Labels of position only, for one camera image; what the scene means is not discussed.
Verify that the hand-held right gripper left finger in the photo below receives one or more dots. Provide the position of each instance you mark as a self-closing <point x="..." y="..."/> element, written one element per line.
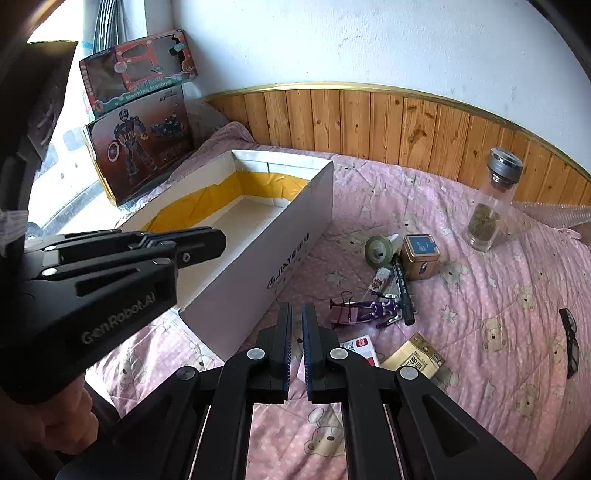
<point x="286" y="341"/>

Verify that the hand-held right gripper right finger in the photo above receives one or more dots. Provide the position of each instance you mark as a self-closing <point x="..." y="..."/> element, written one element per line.
<point x="308" y="350"/>

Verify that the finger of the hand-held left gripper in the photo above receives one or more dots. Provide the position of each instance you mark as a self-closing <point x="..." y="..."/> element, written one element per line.
<point x="115" y="233"/>
<point x="194" y="249"/>

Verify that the brown binder clip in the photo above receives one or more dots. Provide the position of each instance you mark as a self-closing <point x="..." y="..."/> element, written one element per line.
<point x="344" y="316"/>

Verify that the small red and white box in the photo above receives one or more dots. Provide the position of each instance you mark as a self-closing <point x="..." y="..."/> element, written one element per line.
<point x="362" y="346"/>

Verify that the white cardboard box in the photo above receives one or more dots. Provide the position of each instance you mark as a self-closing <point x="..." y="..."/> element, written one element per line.
<point x="258" y="258"/>

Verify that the purple toy figure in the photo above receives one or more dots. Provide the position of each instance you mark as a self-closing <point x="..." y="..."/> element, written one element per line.
<point x="374" y="309"/>

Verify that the cartoon-print lighter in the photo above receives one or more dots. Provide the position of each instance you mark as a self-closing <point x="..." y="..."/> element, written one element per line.
<point x="379" y="281"/>

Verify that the gold white carton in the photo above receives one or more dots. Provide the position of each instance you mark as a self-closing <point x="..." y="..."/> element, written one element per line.
<point x="415" y="353"/>

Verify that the black marker pen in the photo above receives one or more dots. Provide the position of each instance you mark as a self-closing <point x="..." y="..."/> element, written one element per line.
<point x="400" y="286"/>

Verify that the olive green round disc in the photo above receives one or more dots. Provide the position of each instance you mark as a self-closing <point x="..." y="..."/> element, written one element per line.
<point x="378" y="251"/>

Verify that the gold tin with blue label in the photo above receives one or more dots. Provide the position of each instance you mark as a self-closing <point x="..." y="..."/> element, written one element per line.
<point x="418" y="263"/>

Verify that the black sunglasses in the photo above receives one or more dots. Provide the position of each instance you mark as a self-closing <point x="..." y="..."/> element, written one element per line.
<point x="572" y="346"/>

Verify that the person's left hand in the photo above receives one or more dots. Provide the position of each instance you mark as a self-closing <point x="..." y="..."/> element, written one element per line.
<point x="46" y="424"/>

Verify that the white car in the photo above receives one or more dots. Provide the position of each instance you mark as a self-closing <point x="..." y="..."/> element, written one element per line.
<point x="69" y="184"/>

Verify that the dark robot toy box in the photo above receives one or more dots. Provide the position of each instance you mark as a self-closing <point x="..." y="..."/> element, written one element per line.
<point x="138" y="147"/>

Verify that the translucent plastic bag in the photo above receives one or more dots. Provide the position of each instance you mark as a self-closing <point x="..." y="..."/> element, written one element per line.
<point x="205" y="124"/>

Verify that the teal and red toy box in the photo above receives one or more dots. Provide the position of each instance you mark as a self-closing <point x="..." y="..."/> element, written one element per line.
<point x="138" y="87"/>

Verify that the grey pipe bundle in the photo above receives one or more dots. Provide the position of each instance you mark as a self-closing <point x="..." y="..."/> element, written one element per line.
<point x="108" y="23"/>

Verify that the glass bottle with grey lid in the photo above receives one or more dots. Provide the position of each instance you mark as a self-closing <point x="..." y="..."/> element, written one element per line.
<point x="494" y="203"/>

